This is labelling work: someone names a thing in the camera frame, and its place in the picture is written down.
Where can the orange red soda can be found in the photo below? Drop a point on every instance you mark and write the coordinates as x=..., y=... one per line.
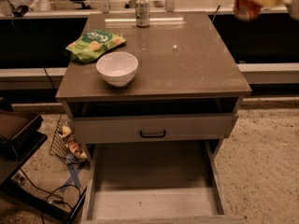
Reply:
x=246, y=10

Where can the silver green soda can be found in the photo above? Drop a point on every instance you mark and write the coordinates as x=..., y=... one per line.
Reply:
x=142, y=13

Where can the grey drawer cabinet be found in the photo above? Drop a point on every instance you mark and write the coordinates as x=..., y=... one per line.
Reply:
x=184, y=69

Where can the open bottom drawer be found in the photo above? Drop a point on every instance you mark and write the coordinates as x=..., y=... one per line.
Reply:
x=155, y=183

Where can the white bowl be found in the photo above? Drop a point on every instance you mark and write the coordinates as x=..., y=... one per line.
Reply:
x=117, y=68

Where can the green chip bag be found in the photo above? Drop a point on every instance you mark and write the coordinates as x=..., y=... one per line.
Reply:
x=92, y=45

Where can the snack bag in basket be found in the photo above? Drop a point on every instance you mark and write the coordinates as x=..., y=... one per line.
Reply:
x=71, y=143

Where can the closed drawer with black handle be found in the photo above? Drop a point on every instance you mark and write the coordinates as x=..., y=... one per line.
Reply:
x=152, y=128

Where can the wire mesh basket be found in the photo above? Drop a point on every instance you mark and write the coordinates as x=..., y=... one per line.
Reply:
x=58, y=148

